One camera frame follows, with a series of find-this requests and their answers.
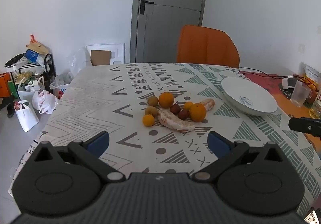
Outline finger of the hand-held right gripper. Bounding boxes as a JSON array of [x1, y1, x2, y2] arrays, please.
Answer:
[[288, 117, 321, 137]]

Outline black flat item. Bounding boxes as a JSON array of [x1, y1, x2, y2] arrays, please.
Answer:
[[4, 53, 25, 67]]

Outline brown cardboard piece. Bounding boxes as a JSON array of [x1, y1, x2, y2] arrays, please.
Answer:
[[90, 50, 111, 66]]

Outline black door handle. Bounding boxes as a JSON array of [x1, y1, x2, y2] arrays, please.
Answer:
[[139, 0, 154, 15]]

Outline black metal rack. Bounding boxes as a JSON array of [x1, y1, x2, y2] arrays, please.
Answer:
[[44, 53, 57, 94]]

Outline grey door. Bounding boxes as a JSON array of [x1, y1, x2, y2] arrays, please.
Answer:
[[130, 0, 210, 64]]

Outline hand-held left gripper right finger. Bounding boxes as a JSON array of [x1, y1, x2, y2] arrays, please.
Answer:
[[192, 131, 287, 184]]

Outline black cable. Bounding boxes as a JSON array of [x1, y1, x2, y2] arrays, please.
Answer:
[[238, 67, 301, 80]]

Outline clear plastic bag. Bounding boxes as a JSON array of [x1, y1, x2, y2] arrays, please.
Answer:
[[66, 48, 87, 76]]

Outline clear plastic cup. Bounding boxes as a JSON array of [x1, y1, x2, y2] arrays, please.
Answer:
[[290, 80, 311, 108]]

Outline blue plastic bag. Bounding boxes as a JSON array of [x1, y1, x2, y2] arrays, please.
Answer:
[[24, 49, 41, 62]]

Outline white plate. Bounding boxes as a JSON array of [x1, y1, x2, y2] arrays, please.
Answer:
[[221, 77, 279, 116]]

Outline white foam packing board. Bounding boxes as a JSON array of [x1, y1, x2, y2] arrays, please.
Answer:
[[86, 43, 125, 66]]

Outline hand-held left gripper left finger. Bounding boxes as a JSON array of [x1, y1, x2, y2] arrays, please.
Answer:
[[31, 131, 126, 184]]

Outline yellow snack bag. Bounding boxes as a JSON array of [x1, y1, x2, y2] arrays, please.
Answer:
[[301, 63, 321, 104]]

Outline white tote bag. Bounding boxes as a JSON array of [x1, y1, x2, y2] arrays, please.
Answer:
[[17, 77, 45, 101]]

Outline red orange table mat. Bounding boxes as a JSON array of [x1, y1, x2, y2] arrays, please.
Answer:
[[241, 71, 321, 149]]

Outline white red printed plastic bag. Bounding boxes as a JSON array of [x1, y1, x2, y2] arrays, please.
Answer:
[[32, 90, 59, 115]]

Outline orange box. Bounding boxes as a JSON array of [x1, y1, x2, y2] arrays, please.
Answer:
[[0, 73, 12, 97]]

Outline orange chair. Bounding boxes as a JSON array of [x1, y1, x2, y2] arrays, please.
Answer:
[[176, 25, 240, 68]]

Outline white charger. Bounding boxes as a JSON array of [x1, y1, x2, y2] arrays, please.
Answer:
[[282, 77, 298, 89]]

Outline large orange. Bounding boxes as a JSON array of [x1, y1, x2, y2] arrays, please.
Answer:
[[159, 92, 175, 109], [189, 103, 207, 122]]

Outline patterned tablecloth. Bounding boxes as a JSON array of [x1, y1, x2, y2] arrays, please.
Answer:
[[9, 63, 321, 217]]

